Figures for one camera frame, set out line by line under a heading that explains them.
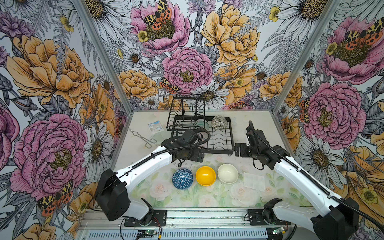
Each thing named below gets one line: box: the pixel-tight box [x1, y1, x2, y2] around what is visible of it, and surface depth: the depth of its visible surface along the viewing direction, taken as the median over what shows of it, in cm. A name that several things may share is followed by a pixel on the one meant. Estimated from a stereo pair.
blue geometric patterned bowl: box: [172, 168, 194, 190], surface depth 87 cm
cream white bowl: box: [217, 163, 239, 184], surface depth 88 cm
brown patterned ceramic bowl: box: [211, 115, 228, 130], surface depth 112 cm
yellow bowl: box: [195, 166, 217, 187], surface depth 87 cm
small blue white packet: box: [148, 120, 164, 134], surface depth 114 cm
